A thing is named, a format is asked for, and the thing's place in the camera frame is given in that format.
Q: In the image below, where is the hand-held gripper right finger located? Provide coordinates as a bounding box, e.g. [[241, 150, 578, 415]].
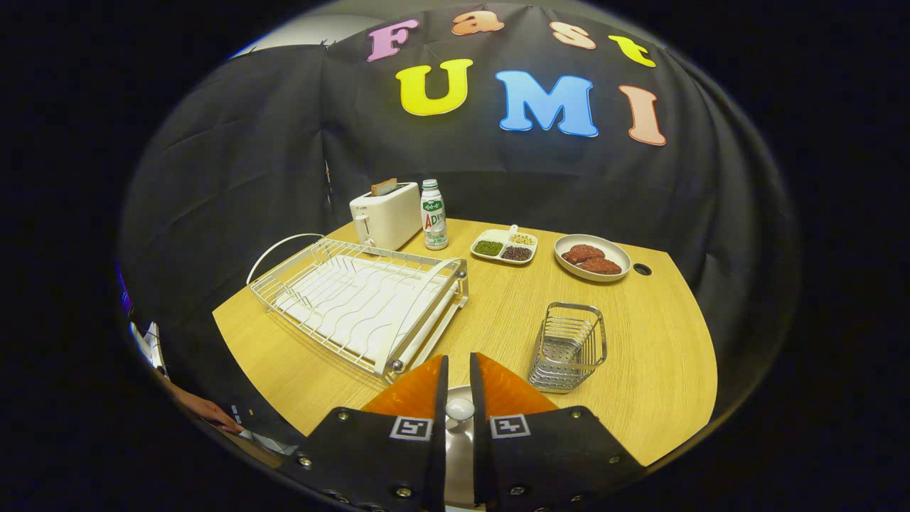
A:
[[469, 352, 646, 512]]

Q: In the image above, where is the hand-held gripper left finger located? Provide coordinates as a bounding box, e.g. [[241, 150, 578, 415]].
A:
[[277, 354, 450, 512]]

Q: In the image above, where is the beige round plate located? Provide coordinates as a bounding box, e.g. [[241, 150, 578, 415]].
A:
[[444, 385, 476, 507]]

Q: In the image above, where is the white wire dish rack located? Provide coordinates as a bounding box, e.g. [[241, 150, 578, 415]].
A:
[[246, 233, 470, 383]]

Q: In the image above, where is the metal wire basket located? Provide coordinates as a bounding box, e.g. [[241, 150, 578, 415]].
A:
[[528, 302, 608, 394]]

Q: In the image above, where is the white divided dish of beans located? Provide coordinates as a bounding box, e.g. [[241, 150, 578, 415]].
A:
[[470, 228, 539, 267]]

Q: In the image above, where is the beige plate holding patties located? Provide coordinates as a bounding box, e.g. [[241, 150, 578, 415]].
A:
[[554, 234, 633, 283]]

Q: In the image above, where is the white drip tray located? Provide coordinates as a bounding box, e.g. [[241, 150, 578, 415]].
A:
[[274, 255, 456, 360]]

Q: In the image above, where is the white bottle with green label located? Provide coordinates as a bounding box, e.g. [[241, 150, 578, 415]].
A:
[[420, 178, 449, 251]]

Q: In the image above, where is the white toaster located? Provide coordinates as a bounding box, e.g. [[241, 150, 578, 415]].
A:
[[349, 182, 423, 251]]

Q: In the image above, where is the white and purple object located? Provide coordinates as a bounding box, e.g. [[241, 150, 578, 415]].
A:
[[117, 270, 169, 375]]

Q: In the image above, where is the black backdrop cloth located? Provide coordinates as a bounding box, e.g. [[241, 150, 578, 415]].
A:
[[117, 0, 801, 442]]

